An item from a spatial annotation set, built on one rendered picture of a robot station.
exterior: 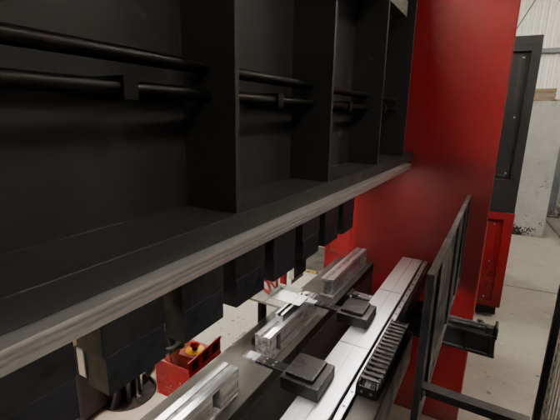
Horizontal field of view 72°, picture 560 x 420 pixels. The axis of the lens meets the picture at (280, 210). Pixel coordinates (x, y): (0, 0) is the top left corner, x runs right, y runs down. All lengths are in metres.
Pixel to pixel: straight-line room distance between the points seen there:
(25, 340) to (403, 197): 1.92
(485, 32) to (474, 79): 0.20
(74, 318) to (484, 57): 1.94
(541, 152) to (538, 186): 0.49
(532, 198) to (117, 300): 6.46
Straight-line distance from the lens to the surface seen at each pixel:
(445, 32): 2.13
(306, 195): 0.93
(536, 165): 6.65
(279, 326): 1.41
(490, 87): 2.08
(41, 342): 0.47
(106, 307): 0.50
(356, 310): 1.41
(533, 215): 6.77
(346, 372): 1.20
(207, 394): 1.14
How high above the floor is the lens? 1.69
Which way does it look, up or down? 14 degrees down
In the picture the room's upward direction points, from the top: 1 degrees clockwise
